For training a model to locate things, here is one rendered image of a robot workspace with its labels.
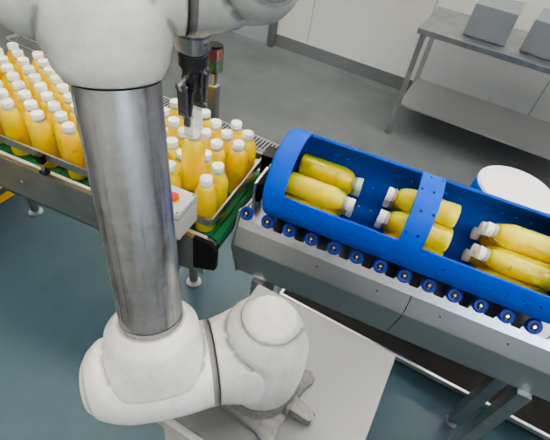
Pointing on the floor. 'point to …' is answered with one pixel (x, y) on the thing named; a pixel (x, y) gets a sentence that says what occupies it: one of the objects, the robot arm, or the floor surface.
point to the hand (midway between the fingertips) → (193, 121)
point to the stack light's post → (213, 100)
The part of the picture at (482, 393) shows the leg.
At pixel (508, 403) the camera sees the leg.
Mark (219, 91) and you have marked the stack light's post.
